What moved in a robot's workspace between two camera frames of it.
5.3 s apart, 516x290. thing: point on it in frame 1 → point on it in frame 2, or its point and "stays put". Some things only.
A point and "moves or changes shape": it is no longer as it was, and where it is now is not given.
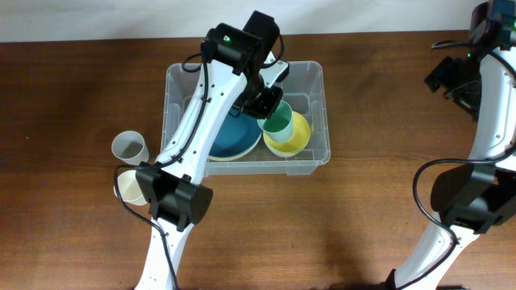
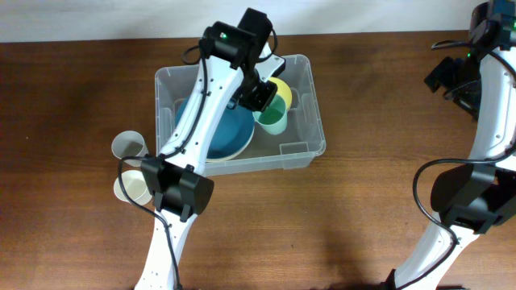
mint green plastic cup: (279, 126) moves or changes shape
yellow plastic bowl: (300, 134) → (283, 90)
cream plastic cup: (130, 188) stays put
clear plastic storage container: (305, 91) moves or changes shape
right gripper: (443, 74) stays put
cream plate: (237, 156) moves or changes shape
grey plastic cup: (131, 147) stays put
